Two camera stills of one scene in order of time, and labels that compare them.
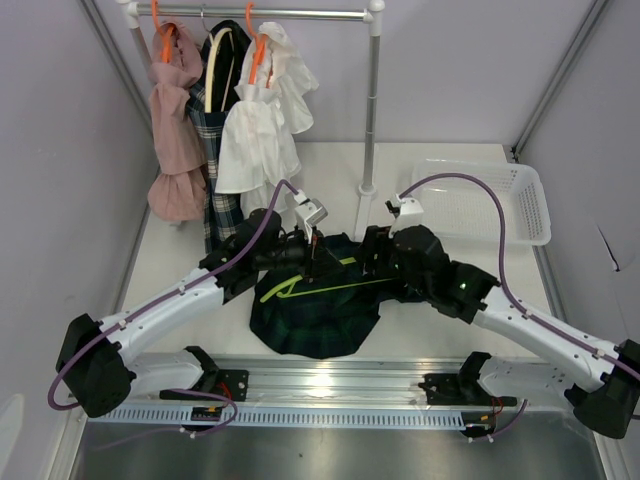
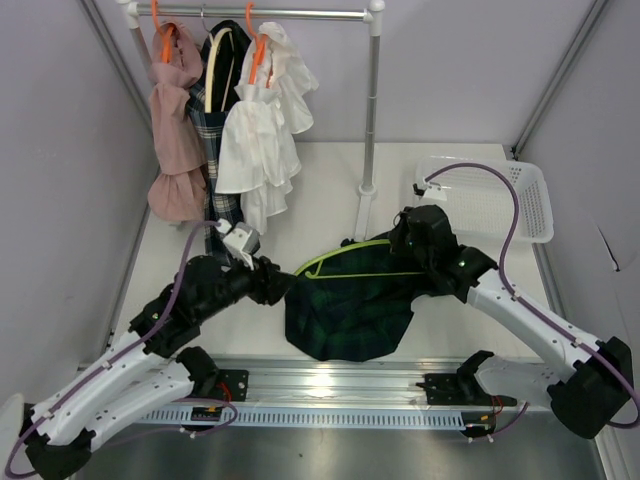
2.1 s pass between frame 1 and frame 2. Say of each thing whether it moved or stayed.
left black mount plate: stayed
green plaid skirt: moved
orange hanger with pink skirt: stayed
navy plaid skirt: stayed
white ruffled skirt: stayed
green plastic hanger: moved
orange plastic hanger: stayed
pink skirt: stayed
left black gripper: moved
